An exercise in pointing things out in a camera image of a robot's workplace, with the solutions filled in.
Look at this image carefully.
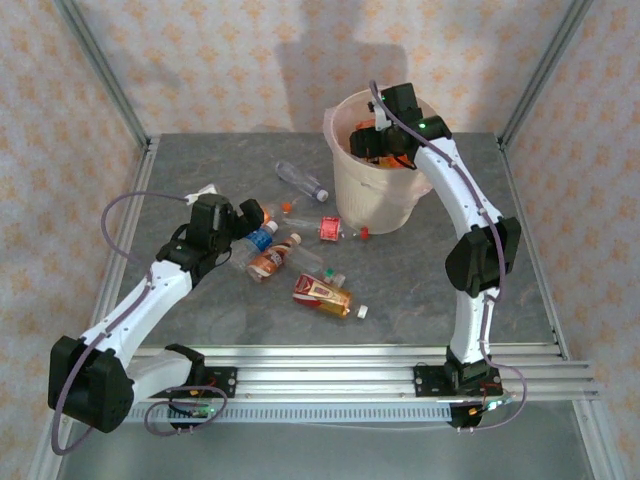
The brown orange label bottle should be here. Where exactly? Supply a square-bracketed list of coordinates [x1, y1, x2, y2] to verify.
[245, 233, 305, 285]

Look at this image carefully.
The clear bottle green cap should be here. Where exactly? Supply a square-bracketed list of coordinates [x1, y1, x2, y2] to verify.
[289, 245, 348, 289]

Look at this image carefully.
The red yellow label bottle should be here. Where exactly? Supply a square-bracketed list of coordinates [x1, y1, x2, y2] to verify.
[292, 273, 370, 321]

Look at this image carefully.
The white bin with plastic liner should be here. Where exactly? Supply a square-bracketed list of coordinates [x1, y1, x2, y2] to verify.
[323, 89, 436, 197]

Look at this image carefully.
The cream plastic bin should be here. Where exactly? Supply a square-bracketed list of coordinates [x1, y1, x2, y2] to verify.
[327, 89, 436, 236]

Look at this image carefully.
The small blue-label bottle white cap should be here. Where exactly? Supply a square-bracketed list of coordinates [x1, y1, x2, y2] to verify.
[229, 221, 280, 271]

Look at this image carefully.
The clear purple-tinted bottle white cap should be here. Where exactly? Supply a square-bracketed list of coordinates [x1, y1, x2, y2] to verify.
[274, 159, 330, 204]

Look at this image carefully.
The clear bottle red label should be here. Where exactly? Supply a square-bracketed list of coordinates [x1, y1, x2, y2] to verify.
[282, 214, 372, 244]

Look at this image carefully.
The small green circuit board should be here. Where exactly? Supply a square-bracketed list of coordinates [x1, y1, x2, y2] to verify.
[169, 402, 221, 420]
[469, 397, 519, 416]

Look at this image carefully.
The grey metal lower shelf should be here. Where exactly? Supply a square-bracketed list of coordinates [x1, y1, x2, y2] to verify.
[54, 422, 591, 480]

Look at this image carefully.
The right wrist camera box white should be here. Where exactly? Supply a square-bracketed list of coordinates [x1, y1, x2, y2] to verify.
[368, 99, 390, 132]

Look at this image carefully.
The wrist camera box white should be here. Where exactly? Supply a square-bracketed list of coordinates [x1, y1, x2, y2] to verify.
[368, 99, 390, 132]
[185, 183, 222, 204]

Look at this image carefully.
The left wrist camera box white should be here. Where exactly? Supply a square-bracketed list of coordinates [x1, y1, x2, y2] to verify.
[185, 183, 222, 204]

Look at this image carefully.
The aluminium table side rail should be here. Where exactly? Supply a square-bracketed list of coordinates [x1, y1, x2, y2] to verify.
[497, 139, 571, 360]
[92, 135, 162, 331]

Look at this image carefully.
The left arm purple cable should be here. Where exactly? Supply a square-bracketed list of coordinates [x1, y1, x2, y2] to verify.
[49, 191, 229, 456]

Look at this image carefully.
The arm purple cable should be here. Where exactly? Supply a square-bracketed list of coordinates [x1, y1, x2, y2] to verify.
[368, 80, 529, 434]
[49, 191, 229, 456]

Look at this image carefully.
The slim aluminium table edge rail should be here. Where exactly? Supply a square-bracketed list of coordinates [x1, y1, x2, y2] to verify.
[132, 343, 571, 362]

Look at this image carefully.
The aluminium frame post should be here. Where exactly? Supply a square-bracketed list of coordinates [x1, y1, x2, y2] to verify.
[498, 0, 596, 151]
[53, 0, 152, 151]

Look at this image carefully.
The wide aluminium mounting rail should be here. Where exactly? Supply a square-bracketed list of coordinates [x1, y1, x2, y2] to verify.
[130, 360, 600, 404]

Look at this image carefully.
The grey slotted cable duct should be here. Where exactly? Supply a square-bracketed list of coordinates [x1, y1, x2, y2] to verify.
[124, 403, 454, 424]

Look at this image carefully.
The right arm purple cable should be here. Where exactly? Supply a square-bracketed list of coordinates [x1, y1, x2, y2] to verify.
[368, 80, 529, 434]

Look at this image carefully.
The aluminium frame leg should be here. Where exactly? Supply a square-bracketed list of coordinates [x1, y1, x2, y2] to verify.
[27, 424, 69, 480]
[572, 399, 626, 480]

